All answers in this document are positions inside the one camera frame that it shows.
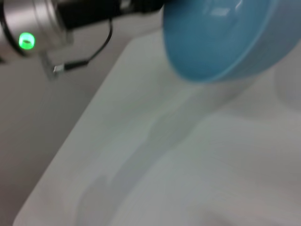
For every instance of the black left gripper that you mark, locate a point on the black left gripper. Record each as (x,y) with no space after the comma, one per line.
(105,10)

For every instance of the blue bowl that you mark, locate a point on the blue bowl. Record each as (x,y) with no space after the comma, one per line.
(223,42)

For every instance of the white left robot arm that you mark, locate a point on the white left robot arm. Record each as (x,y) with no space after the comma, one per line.
(37,26)

